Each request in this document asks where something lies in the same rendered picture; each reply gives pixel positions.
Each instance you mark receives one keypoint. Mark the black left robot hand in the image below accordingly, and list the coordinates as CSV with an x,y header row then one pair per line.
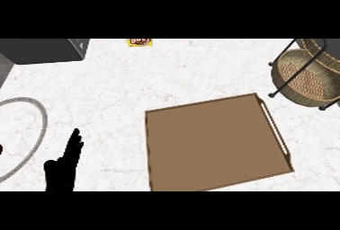
x,y
64,170

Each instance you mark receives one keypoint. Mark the brown wooden tray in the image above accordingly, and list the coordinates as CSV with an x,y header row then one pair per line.
x,y
211,143

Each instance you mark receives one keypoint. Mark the tiered wicker basket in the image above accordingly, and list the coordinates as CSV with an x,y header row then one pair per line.
x,y
305,75

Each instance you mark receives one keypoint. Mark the dark grey appliance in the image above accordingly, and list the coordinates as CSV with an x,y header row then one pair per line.
x,y
41,49

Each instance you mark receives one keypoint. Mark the yellow snack packet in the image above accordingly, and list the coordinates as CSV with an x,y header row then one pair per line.
x,y
139,42

